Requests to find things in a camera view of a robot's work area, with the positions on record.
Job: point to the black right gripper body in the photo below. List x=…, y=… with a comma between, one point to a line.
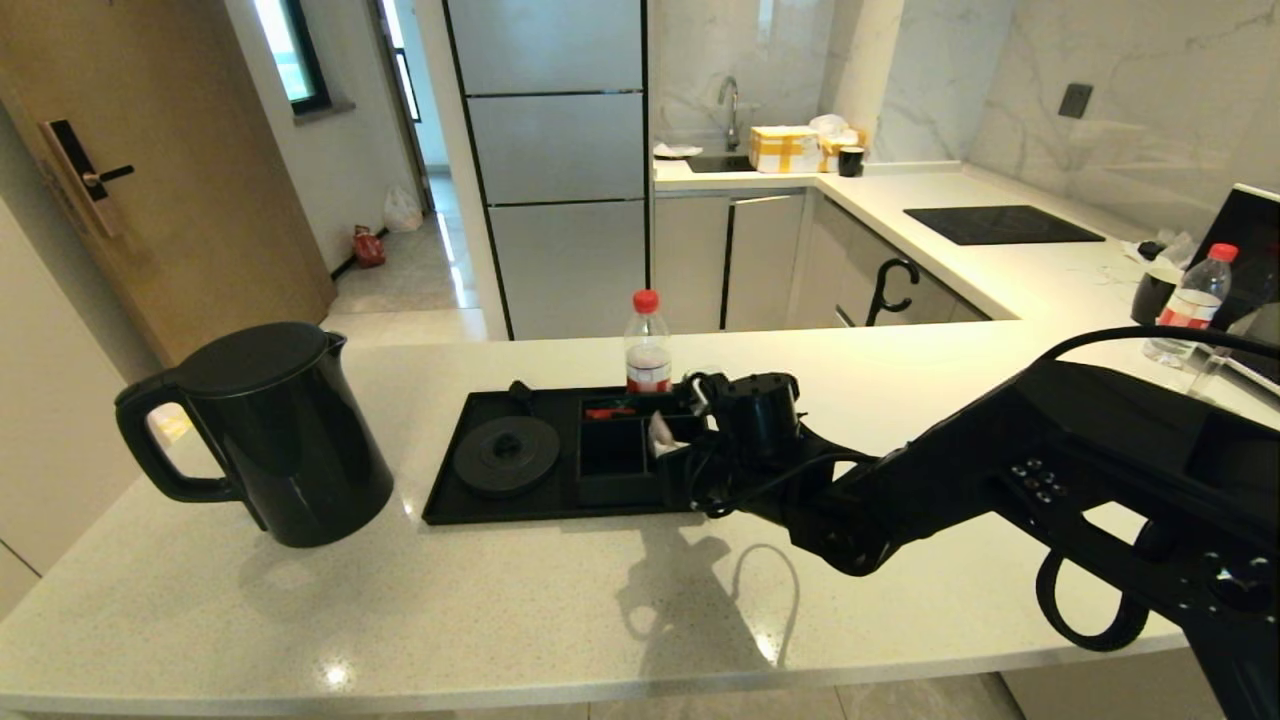
x=760, y=475

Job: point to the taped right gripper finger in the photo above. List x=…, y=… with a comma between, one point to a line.
x=700, y=430
x=678, y=478

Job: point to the white tea bag packet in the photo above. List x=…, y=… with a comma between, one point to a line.
x=662, y=432

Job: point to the black electric kettle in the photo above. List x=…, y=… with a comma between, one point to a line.
x=290, y=450

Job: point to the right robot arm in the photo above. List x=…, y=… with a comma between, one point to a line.
x=1050, y=450

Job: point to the water bottle with full label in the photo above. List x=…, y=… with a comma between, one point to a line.
x=648, y=345

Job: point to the round black kettle base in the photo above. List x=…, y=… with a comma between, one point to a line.
x=505, y=460

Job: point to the black power plug adapter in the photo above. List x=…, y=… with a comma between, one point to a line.
x=520, y=395

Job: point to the small black cup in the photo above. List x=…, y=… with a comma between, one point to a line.
x=851, y=162

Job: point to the water bottle with slanted label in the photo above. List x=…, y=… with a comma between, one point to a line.
x=1190, y=300

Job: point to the black compartment organizer box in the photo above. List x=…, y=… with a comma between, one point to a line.
x=620, y=485

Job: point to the red sachet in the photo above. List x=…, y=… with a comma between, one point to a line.
x=610, y=411

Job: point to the grey kitchen base cabinets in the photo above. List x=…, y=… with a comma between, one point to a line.
x=760, y=260

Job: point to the black serving tray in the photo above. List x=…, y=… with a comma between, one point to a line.
x=460, y=510

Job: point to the kitchen sink basin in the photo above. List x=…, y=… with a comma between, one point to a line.
x=720, y=164

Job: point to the white plate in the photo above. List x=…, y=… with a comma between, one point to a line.
x=676, y=151

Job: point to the cardboard box with yellow tape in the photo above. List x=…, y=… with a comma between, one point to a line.
x=785, y=150

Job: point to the grey refrigerator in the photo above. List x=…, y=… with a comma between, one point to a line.
x=555, y=150

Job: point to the chrome sink faucet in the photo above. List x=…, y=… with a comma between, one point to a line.
x=731, y=105

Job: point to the white crumpled tissue bag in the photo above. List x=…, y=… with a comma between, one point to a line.
x=828, y=125

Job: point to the black induction cooktop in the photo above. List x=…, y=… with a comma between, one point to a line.
x=1000, y=226

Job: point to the plain white plastic bag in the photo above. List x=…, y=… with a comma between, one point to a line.
x=403, y=212

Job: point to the red bag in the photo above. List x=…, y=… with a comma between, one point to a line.
x=368, y=248

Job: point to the black mug with white lid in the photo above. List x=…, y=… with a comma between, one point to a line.
x=1153, y=298

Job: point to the clear acrylic sign holder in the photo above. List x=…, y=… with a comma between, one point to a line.
x=1215, y=375

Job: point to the black screen appliance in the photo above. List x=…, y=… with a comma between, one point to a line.
x=1250, y=240

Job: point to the dark framed window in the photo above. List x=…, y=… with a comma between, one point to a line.
x=290, y=50

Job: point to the wooden door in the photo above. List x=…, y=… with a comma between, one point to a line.
x=200, y=150

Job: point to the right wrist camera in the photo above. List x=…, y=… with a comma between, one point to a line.
x=760, y=405

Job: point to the dark wall switch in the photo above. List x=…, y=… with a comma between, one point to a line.
x=1076, y=101

